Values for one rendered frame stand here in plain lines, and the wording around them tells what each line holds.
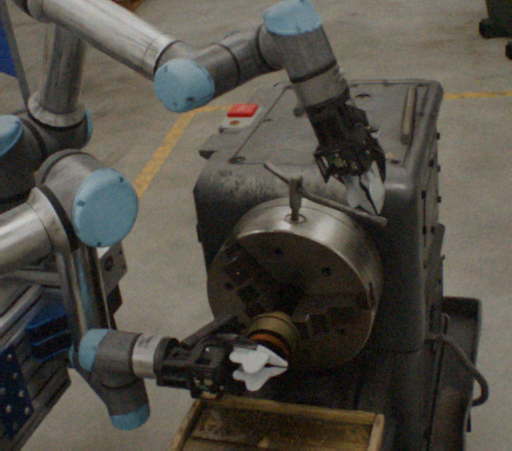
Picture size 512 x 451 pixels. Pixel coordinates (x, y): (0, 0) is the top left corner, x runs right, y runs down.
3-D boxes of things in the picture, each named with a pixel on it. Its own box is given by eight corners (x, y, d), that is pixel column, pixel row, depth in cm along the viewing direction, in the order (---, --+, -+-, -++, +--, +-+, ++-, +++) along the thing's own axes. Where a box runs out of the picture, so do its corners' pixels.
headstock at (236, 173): (277, 207, 221) (261, 77, 204) (448, 214, 206) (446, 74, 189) (204, 335, 172) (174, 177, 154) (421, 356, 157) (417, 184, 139)
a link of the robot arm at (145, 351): (155, 358, 138) (147, 321, 134) (178, 361, 136) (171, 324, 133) (137, 386, 132) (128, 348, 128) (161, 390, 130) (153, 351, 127)
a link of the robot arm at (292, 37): (276, 0, 117) (319, -14, 111) (304, 66, 121) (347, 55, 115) (246, 20, 112) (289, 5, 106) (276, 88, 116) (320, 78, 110)
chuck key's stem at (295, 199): (285, 231, 139) (287, 174, 133) (296, 228, 140) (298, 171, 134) (292, 237, 137) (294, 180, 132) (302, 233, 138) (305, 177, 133)
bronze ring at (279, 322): (250, 300, 135) (233, 334, 128) (302, 305, 132) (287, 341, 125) (256, 340, 140) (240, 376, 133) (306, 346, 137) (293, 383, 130)
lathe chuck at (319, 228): (223, 327, 160) (219, 194, 145) (375, 356, 152) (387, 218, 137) (208, 355, 153) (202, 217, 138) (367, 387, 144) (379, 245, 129)
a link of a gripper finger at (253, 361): (279, 385, 122) (224, 378, 125) (289, 361, 127) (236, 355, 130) (277, 370, 121) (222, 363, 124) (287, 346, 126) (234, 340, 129)
